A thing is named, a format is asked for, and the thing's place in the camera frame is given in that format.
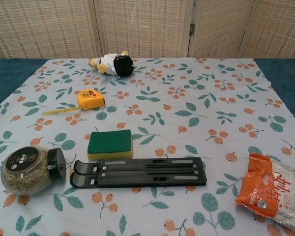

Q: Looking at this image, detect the plush doll with black head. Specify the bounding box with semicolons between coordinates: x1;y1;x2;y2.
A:
89;50;135;77

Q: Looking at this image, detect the yellow tape measure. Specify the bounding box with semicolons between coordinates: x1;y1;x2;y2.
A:
42;89;106;116

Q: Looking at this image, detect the green yellow sponge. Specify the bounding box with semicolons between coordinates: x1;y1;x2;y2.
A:
87;129;134;161

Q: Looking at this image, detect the orange white food packet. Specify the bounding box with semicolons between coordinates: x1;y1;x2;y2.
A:
235;152;295;234

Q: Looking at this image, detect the floral print tablecloth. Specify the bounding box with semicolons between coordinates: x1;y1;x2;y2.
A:
0;58;295;236

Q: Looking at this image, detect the glass jar with black lid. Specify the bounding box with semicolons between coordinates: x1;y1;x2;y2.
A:
0;145;66;196

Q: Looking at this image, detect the black folding stand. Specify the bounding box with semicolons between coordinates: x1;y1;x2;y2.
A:
69;157;208;189

